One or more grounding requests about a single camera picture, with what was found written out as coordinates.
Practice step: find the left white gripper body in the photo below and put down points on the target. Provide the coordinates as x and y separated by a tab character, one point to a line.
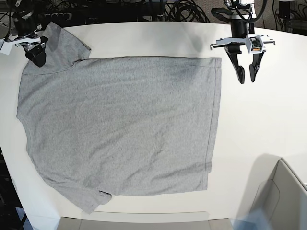
239	41

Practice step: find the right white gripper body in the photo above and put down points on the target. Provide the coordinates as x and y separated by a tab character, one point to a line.
24	40

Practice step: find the grey T-shirt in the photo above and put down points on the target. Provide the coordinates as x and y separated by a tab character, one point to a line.
127	126

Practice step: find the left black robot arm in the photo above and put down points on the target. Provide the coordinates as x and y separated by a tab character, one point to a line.
241	15

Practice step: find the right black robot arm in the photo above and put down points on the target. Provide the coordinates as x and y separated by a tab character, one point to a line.
22	31

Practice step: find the black power strip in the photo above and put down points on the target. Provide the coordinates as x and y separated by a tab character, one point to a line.
62	16

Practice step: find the grey bin at right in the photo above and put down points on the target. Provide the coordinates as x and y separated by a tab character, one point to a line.
283	198

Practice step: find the grey bin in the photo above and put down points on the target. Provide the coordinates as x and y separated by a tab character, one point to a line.
283	198
144	221

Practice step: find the blue translucent object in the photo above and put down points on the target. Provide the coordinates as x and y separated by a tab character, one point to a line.
254	220

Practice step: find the grey bin at bottom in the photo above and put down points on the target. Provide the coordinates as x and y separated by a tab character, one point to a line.
144	221

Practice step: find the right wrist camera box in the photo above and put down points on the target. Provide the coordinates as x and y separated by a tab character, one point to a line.
5	47

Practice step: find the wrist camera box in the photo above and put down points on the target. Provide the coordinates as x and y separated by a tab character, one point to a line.
5	47
254	44

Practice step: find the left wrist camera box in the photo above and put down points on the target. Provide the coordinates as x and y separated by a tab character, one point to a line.
254	44

